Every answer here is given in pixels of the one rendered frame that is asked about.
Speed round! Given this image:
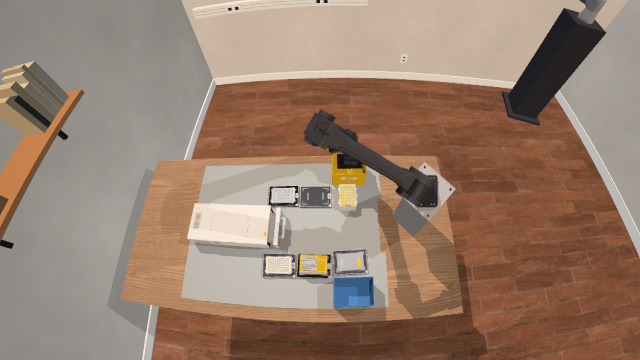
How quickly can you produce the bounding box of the yellow box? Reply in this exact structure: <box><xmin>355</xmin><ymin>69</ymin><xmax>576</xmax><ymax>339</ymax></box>
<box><xmin>332</xmin><ymin>153</ymin><xmax>366</xmax><ymax>185</ymax></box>

